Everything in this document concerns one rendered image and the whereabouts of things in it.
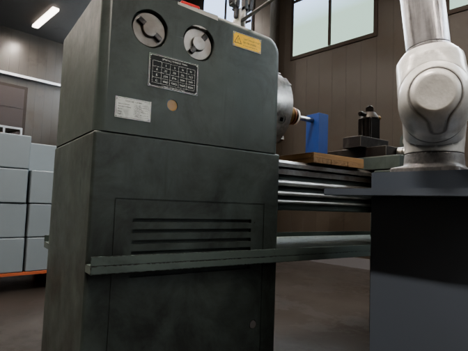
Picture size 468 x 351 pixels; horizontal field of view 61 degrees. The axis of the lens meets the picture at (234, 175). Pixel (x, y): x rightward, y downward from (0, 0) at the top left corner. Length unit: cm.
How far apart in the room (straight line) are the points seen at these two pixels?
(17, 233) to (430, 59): 294
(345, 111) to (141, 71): 427
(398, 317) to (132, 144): 83
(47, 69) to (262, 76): 973
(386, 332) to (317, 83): 458
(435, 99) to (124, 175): 75
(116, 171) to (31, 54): 986
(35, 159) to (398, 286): 317
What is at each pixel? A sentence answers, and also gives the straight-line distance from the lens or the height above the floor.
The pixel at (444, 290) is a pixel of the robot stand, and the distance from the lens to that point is 114.
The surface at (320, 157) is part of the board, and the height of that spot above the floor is 89.
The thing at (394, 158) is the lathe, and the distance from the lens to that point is 177.
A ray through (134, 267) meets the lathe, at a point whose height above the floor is 53.
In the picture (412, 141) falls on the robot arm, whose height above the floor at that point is 88.
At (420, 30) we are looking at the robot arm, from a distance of 110.
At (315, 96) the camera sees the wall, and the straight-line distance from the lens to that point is 551.
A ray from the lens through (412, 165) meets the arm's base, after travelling 120.
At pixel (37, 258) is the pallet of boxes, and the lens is 340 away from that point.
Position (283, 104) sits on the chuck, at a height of 107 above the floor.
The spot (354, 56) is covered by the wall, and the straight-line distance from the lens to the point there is 536.
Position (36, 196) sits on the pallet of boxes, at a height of 70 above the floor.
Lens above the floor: 69
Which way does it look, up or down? 4 degrees up
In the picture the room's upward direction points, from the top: 2 degrees clockwise
